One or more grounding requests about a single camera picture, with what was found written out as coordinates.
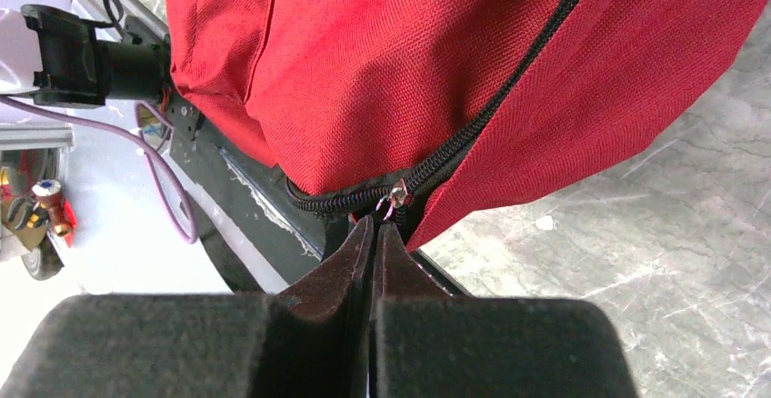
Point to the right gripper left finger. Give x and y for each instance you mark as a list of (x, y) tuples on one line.
[(308, 341)]

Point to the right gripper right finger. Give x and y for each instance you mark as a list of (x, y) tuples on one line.
[(426, 343)]

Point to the red backpack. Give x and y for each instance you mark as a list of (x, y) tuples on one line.
[(429, 110)]

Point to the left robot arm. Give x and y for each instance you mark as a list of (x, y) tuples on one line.
[(56, 58)]

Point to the red valve fitting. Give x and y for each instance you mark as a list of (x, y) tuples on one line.
[(49, 194)]

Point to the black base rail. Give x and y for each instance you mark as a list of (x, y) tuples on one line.
[(253, 235)]

